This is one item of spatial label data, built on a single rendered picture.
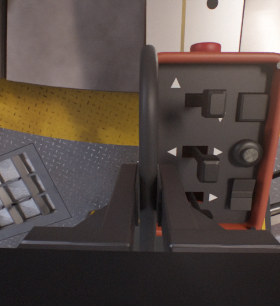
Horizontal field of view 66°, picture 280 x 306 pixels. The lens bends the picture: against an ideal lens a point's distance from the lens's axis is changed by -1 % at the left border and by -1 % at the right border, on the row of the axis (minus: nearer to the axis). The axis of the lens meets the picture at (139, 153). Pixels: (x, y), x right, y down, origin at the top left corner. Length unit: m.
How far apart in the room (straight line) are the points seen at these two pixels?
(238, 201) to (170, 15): 0.26
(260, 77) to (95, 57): 0.56
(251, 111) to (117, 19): 0.57
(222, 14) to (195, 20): 0.04
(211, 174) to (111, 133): 0.90
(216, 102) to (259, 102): 0.08
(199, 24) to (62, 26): 0.51
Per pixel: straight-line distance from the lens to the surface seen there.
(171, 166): 0.16
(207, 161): 0.19
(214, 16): 0.37
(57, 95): 1.11
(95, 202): 1.21
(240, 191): 0.27
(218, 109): 0.18
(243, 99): 0.24
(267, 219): 0.95
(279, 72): 0.25
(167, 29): 0.35
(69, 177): 1.18
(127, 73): 0.72
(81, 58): 0.75
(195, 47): 0.26
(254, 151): 0.25
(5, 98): 1.22
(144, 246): 0.16
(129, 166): 0.16
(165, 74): 0.23
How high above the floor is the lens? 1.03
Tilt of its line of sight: 74 degrees down
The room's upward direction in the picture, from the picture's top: 174 degrees counter-clockwise
